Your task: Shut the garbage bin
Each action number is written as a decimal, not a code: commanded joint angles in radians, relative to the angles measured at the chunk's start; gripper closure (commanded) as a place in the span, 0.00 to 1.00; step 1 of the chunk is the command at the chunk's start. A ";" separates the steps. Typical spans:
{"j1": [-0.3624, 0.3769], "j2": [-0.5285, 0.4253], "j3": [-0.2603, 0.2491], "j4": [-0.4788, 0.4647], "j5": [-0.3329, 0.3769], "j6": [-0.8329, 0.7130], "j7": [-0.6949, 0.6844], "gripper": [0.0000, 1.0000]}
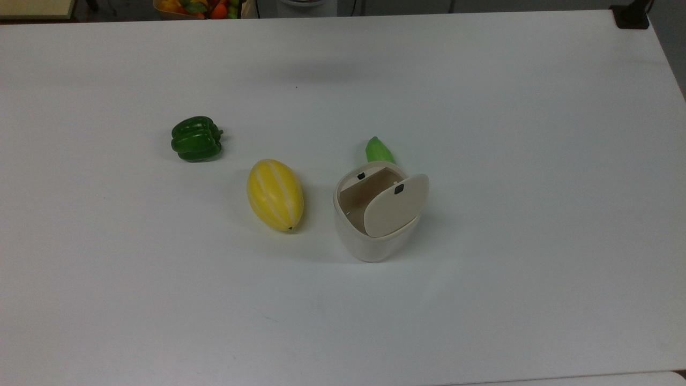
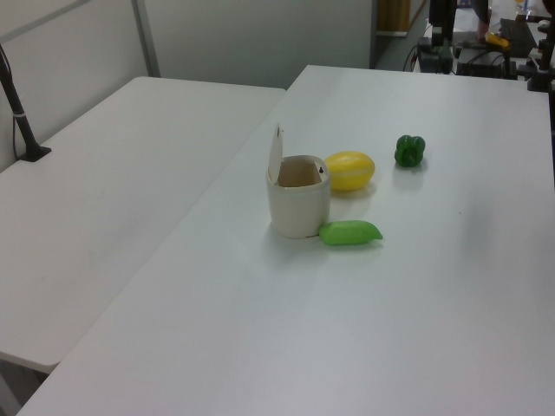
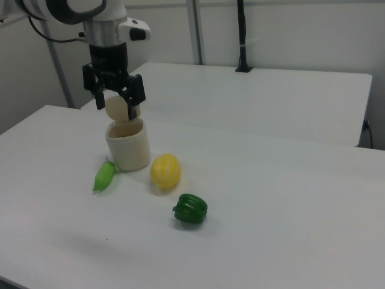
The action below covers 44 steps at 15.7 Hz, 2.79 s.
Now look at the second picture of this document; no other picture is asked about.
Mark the dark green base block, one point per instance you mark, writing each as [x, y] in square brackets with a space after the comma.
[435, 58]

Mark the black laptop keyboard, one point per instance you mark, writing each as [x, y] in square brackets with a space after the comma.
[518, 34]

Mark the beige garbage bin with lid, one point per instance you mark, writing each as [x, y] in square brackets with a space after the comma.
[298, 201]

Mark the light green toy pea pod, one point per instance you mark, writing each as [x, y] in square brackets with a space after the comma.
[349, 233]

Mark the wooden cabinet panel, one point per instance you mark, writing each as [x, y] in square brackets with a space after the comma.
[392, 17]

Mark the black pole with base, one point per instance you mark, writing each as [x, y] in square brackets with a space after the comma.
[17, 110]

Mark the black equipment box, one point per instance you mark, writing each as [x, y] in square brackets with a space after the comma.
[485, 63]

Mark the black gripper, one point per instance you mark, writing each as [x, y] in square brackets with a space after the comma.
[442, 12]

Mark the yellow object on desk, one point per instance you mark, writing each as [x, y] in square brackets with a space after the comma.
[497, 40]

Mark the black camera stand clamp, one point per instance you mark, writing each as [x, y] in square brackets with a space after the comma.
[542, 65]

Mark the dark green toy bell pepper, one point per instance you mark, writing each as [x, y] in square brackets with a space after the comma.
[409, 151]

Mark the yellow toy melon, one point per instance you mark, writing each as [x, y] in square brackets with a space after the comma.
[350, 171]

